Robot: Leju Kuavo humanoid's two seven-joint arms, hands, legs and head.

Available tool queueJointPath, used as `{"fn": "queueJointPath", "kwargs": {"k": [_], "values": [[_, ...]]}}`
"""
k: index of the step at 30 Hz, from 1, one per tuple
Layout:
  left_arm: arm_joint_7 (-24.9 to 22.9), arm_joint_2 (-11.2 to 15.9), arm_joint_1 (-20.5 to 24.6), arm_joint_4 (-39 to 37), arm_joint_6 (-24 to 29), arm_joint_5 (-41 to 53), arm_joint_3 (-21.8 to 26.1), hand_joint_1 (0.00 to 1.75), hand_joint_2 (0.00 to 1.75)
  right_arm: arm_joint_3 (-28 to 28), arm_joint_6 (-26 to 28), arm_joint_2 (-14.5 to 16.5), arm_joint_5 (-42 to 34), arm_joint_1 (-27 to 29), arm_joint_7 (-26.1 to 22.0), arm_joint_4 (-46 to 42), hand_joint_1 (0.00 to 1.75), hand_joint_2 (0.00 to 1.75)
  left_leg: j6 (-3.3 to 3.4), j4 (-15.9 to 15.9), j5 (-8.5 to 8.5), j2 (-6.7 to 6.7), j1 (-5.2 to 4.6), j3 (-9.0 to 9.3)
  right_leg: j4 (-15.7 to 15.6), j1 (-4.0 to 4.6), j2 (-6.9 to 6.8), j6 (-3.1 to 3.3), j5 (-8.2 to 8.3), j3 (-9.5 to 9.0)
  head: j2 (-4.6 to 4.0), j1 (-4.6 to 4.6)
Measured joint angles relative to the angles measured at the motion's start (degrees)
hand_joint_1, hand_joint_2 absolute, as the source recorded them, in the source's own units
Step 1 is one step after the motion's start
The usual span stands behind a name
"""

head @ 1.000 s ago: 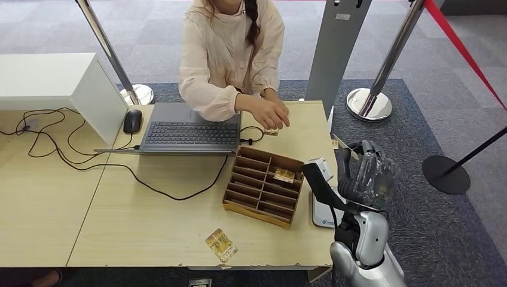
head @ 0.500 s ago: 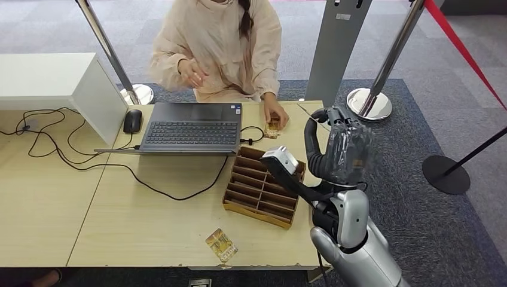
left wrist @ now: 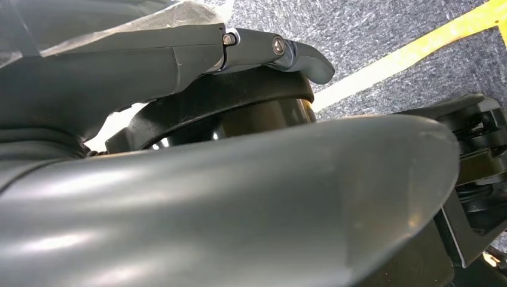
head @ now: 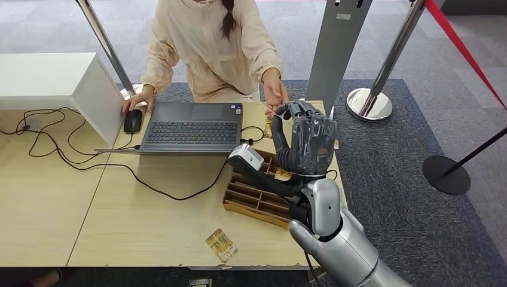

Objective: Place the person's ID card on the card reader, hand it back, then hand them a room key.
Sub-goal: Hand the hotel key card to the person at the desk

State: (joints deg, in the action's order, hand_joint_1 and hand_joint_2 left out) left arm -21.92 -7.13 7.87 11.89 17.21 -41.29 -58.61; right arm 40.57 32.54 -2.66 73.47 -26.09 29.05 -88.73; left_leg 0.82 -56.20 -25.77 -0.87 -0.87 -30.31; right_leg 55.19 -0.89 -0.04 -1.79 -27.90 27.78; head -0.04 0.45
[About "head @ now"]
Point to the person's left hand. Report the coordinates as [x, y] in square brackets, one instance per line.
[274, 91]

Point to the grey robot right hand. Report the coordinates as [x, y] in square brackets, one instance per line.
[313, 142]

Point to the person's right hand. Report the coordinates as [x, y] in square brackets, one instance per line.
[138, 99]

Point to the black computer mouse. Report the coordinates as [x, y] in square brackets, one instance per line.
[133, 122]

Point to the person's right forearm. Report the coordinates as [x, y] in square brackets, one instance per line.
[158, 67]

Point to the person's left forearm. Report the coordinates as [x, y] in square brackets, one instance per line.
[269, 59]

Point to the person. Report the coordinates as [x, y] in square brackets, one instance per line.
[214, 51]

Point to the brown wooden card organiser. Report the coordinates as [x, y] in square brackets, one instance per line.
[249, 198]

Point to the thin white panel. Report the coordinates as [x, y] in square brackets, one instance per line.
[331, 112]

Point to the thin grey rod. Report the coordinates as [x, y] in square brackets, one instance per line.
[115, 151]

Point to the dark grey laptop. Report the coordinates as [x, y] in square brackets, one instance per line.
[190, 132]

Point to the grey kiosk pillar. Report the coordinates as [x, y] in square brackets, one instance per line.
[336, 51]

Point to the white desk cabinet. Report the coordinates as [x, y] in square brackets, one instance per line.
[47, 79]

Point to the small grey adapter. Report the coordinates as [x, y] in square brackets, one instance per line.
[32, 124]

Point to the black stanchion with round base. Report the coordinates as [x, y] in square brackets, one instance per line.
[445, 174]

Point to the silver floor socket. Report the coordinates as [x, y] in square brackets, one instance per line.
[200, 283]

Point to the tan shoe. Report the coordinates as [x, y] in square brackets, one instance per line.
[47, 279]

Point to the chrome stanchion post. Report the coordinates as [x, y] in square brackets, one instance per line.
[105, 43]
[370, 105]

